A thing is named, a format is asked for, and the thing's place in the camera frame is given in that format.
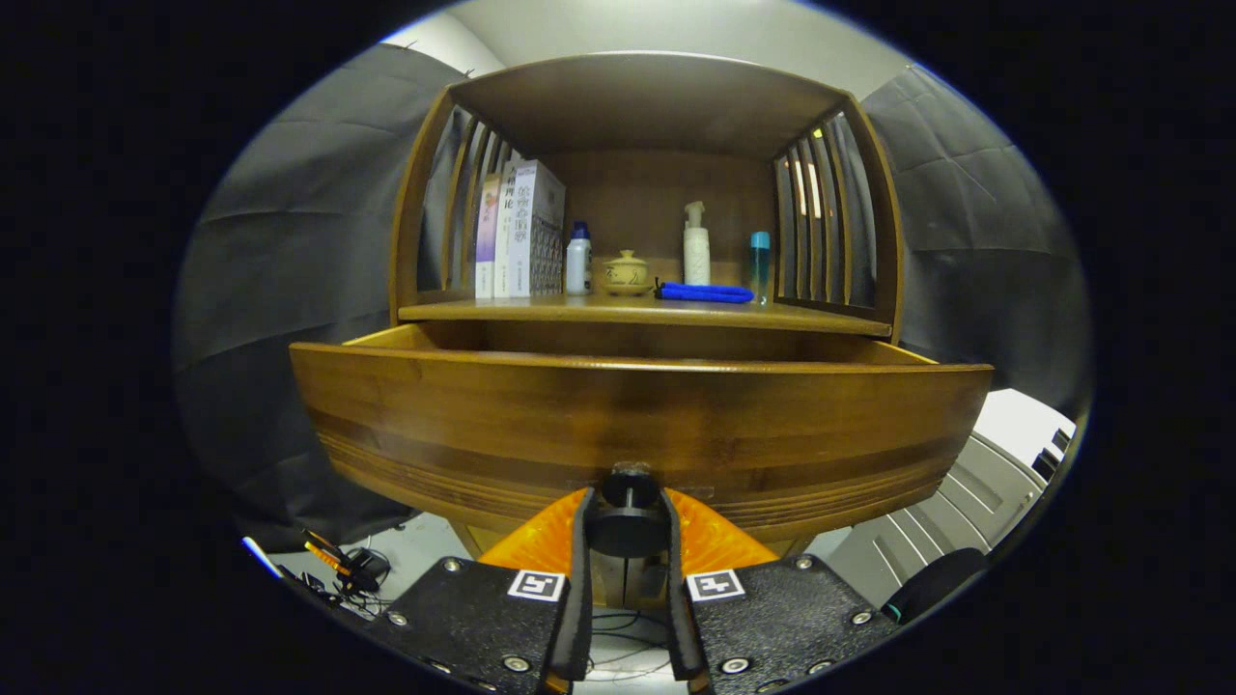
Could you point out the white patterned book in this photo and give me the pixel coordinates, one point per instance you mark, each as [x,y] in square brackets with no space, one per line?
[529,232]

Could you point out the wooden countertop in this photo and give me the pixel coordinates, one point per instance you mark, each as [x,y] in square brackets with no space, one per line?
[579,311]

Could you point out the pink purple book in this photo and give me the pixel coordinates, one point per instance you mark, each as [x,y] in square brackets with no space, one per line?
[486,241]

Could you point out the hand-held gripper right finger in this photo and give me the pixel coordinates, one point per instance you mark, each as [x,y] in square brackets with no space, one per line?
[676,627]

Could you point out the black drawer knob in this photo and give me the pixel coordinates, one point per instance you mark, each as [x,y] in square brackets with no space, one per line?
[628,531]

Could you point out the yellow lidded tea cup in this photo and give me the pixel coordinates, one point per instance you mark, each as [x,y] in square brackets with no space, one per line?
[628,273]

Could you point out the blue folded cloth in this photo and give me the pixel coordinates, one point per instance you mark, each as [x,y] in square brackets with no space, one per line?
[705,292]

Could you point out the white grey machine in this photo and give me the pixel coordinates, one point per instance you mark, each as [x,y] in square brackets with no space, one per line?
[966,483]

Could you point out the orange black tool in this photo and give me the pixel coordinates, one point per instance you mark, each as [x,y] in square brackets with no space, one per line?
[352,565]

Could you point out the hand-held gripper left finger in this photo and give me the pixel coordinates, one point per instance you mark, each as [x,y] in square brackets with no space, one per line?
[580,618]

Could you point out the white pump bottle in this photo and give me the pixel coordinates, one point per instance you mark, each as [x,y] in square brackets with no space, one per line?
[696,256]

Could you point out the black rounded object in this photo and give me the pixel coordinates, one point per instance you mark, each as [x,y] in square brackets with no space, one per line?
[937,579]

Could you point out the white bottle blue cap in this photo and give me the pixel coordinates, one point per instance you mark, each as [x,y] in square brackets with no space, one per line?
[578,265]

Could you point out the brown wooden drawer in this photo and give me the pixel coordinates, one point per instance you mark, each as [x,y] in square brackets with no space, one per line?
[628,415]

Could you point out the brown wooden cabinet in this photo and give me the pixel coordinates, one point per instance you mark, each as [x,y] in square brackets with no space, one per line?
[647,106]

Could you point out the clear bottle teal cap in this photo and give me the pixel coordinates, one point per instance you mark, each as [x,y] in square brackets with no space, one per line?
[760,265]

